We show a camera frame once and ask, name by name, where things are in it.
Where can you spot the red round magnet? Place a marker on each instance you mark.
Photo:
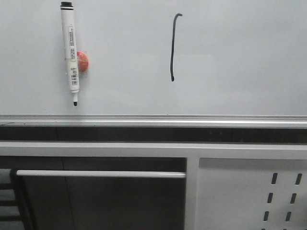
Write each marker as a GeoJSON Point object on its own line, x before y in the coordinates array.
{"type": "Point", "coordinates": [83, 61]}

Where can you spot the white whiteboard marker pen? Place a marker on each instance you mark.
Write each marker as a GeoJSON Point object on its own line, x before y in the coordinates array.
{"type": "Point", "coordinates": [70, 49]}

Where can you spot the white perforated metal panel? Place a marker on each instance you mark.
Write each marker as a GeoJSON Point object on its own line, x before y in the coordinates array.
{"type": "Point", "coordinates": [251, 194]}

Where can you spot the white horizontal rod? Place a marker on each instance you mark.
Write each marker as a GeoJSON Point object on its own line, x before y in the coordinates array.
{"type": "Point", "coordinates": [128, 174]}

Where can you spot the white whiteboard with aluminium frame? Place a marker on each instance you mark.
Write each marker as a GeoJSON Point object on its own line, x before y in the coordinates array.
{"type": "Point", "coordinates": [176, 63]}

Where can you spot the grey metal stand frame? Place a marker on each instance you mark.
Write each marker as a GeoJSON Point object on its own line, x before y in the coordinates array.
{"type": "Point", "coordinates": [192, 151]}

